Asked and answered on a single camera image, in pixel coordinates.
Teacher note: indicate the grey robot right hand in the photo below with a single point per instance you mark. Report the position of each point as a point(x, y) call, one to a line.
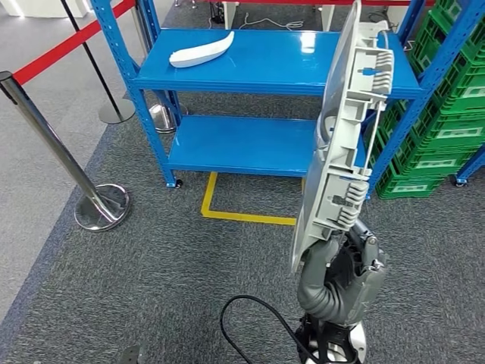
point(352, 296)

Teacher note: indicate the silver plastic hubcap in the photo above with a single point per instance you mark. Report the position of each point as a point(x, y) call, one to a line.
point(341, 166)

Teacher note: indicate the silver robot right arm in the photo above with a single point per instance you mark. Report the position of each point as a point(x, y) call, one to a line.
point(357, 344)

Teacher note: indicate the blue metal shelf rack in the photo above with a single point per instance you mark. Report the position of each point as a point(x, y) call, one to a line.
point(246, 60)
point(471, 168)

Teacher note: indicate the white curved plastic part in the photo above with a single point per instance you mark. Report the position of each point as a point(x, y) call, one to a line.
point(201, 53)

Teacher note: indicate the dark robot foot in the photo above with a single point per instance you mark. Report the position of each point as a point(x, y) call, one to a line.
point(130, 355)

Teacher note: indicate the red barrier belt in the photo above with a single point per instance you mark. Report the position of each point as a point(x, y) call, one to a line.
point(56, 53)
point(303, 2)

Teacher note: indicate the chrome stanchion with domed base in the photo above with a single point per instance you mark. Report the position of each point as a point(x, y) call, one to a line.
point(163, 118)

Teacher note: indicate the narrow white desk panel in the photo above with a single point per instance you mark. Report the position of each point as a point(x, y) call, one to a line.
point(230, 15)

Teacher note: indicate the chrome stanchion with mirror base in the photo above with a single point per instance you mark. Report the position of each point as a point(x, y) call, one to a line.
point(102, 208)

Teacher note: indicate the black stanchion with flat base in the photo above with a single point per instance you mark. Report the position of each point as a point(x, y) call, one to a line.
point(117, 113)

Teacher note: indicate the white display platform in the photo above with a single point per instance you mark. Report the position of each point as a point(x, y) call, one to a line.
point(38, 6)

